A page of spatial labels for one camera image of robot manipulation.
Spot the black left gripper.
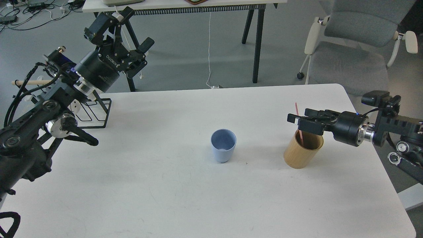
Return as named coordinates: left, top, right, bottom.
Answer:
left=75, top=7, right=155, bottom=92

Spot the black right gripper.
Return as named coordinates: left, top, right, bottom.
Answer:
left=287, top=108, right=375, bottom=147

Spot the pink chopstick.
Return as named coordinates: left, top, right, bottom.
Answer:
left=294, top=102, right=304, bottom=146

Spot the blue plastic cup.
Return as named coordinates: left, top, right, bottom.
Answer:
left=210, top=129, right=237, bottom=164

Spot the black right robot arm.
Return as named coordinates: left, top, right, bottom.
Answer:
left=287, top=90, right=423, bottom=183

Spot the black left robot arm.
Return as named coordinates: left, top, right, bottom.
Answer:
left=0, top=6, right=154, bottom=202

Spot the white background table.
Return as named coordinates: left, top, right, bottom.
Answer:
left=83, top=0, right=288, bottom=84

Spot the bamboo cylinder holder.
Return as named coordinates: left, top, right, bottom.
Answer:
left=284, top=130, right=324, bottom=169

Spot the grey office chair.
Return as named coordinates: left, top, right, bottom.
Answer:
left=296, top=0, right=419, bottom=96

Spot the black wire mug rack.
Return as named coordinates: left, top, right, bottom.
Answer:
left=12, top=78, right=112, bottom=130

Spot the white power cable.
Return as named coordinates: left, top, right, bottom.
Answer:
left=206, top=12, right=220, bottom=90

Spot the floor cable bundle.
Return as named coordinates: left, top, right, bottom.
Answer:
left=0, top=0, right=86, bottom=32

